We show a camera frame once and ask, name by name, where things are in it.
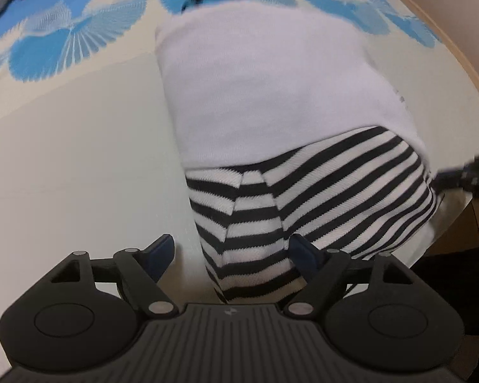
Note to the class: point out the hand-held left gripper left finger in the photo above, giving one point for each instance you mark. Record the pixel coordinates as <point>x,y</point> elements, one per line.
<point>161,253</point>

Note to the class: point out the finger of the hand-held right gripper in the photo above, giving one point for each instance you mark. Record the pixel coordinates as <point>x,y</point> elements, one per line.
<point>451,177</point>

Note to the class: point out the wooden bed frame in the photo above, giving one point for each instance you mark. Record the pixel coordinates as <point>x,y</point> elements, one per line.
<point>455,28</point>

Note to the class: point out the black white striped hoodie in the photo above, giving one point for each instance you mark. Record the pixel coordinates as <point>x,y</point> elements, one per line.
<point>263,87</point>

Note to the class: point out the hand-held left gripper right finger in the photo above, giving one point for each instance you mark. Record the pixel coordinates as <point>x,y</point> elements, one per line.
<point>303,256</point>

